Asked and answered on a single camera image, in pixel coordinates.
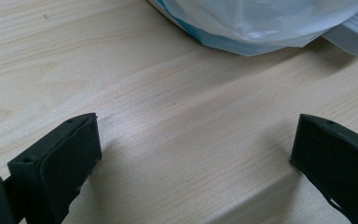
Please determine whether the light blue round container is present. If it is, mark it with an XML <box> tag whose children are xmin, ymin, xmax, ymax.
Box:
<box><xmin>147</xmin><ymin>0</ymin><xmax>285</xmax><ymax>58</ymax></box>

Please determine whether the translucent white plastic bag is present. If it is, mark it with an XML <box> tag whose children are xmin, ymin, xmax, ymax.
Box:
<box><xmin>159</xmin><ymin>0</ymin><xmax>358</xmax><ymax>49</ymax></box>

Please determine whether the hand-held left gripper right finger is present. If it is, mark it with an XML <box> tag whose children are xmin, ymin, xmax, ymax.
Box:
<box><xmin>289</xmin><ymin>113</ymin><xmax>358</xmax><ymax>224</ymax></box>

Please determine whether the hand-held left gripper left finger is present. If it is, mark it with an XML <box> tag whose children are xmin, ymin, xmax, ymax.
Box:
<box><xmin>7</xmin><ymin>112</ymin><xmax>103</xmax><ymax>224</ymax></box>

